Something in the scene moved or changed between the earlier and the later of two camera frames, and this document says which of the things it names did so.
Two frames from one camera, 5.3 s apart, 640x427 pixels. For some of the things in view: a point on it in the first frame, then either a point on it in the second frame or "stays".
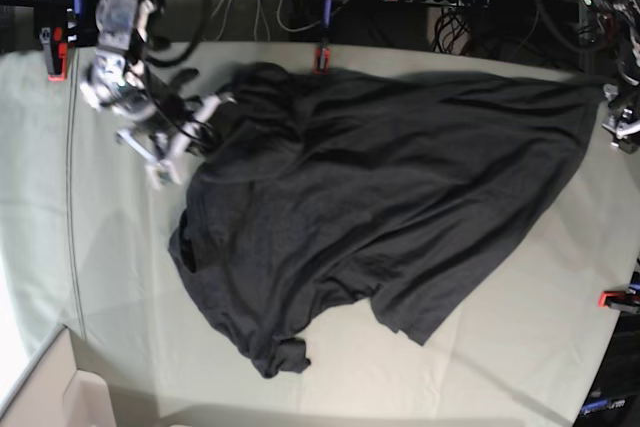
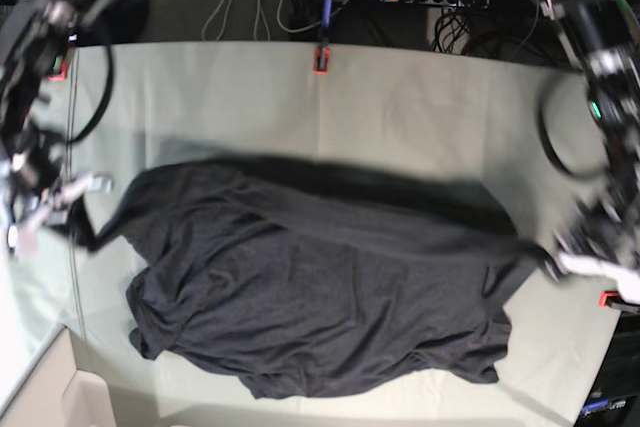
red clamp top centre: (322, 60) stays
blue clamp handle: (328, 9) stays
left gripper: (179, 138) to (28, 203)
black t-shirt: (402, 188) to (308, 275)
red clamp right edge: (603, 295) stays
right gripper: (621, 123) to (594, 243)
